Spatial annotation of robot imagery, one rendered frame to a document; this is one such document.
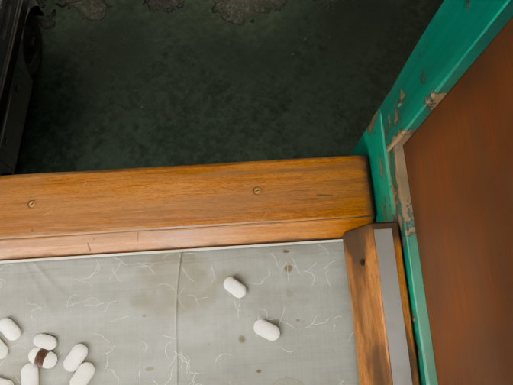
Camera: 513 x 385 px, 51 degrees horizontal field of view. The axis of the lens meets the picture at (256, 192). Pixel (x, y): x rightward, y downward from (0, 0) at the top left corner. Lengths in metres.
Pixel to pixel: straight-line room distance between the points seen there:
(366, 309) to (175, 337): 0.26
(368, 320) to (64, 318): 0.41
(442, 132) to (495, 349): 0.21
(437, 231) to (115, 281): 0.43
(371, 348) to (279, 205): 0.23
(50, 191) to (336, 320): 0.44
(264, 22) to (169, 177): 1.07
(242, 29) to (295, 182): 1.05
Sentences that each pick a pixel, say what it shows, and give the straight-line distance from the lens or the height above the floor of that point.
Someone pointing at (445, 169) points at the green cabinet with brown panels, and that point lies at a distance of 0.58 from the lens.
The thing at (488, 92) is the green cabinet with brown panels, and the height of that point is 1.10.
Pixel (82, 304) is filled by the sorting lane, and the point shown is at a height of 0.74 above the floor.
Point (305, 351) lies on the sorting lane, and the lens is 0.77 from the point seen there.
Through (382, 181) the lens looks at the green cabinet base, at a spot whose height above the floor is 0.81.
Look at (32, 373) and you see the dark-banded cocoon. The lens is 0.79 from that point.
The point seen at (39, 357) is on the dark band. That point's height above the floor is 0.76.
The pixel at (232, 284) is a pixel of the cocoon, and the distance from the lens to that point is 0.75.
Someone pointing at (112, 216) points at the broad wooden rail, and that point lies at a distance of 0.78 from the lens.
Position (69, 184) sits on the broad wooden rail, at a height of 0.76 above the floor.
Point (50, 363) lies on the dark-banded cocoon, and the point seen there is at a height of 0.76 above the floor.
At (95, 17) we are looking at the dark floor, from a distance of 1.84.
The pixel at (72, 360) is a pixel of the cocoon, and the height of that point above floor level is 0.76.
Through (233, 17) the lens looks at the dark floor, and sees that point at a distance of 1.79.
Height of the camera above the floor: 1.50
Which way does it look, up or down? 75 degrees down
